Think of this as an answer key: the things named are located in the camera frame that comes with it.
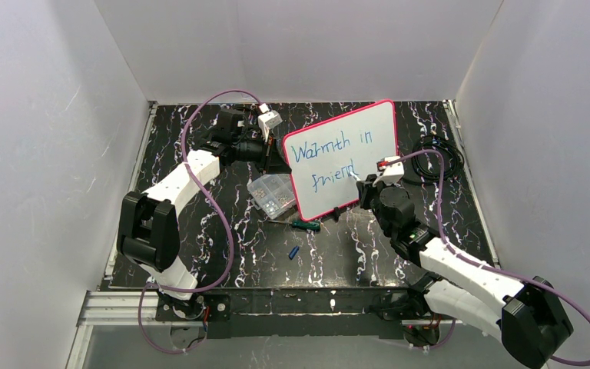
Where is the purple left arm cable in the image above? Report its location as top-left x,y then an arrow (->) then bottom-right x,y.
137,88 -> 263,357

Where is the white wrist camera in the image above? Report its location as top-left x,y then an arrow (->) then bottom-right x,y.
373,156 -> 404,187
257,103 -> 283,141

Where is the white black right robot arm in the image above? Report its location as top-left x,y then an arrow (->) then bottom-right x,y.
356,175 -> 574,368

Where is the green handled screwdriver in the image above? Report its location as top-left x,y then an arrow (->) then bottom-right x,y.
269,220 -> 321,232

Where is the aluminium rail edge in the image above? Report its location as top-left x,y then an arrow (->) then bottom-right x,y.
442,99 -> 501,268
65,101 -> 157,369

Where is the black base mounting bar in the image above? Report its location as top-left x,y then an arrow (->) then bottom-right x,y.
155,287 -> 452,344

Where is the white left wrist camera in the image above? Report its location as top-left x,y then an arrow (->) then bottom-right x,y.
257,103 -> 283,141

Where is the white blue marker pen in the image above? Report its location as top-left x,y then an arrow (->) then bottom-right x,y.
349,171 -> 361,181

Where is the blue marker cap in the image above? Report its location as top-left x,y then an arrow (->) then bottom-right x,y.
288,246 -> 300,260

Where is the clear plastic screw box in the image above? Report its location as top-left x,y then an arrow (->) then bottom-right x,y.
247,174 -> 296,220

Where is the pink framed whiteboard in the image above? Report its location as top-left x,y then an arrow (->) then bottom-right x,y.
282,100 -> 399,221

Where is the aluminium rail right edge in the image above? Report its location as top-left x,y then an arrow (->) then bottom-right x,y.
442,99 -> 501,268

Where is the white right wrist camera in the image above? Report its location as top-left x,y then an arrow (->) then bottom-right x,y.
373,156 -> 404,187

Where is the aluminium rail left edge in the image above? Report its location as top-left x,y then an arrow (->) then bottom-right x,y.
65,101 -> 157,369

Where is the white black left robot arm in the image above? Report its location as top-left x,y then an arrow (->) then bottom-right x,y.
116,104 -> 291,301

